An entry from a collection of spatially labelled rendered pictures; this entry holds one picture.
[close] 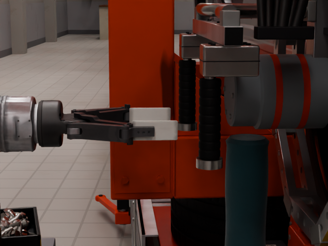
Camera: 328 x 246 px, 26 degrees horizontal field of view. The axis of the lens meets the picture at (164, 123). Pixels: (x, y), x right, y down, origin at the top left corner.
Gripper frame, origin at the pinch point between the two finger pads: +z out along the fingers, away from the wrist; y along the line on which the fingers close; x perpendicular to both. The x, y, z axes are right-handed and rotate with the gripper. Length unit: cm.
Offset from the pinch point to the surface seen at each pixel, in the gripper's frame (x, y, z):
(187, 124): -6.1, -32.0, 7.2
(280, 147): -11.7, -35.3, 28.0
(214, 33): 14.1, -6.8, 8.8
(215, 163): -6.4, 1.9, 8.2
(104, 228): -83, -195, -11
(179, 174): -24, -60, 9
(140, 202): -43, -102, 1
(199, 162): -6.3, 1.2, 5.7
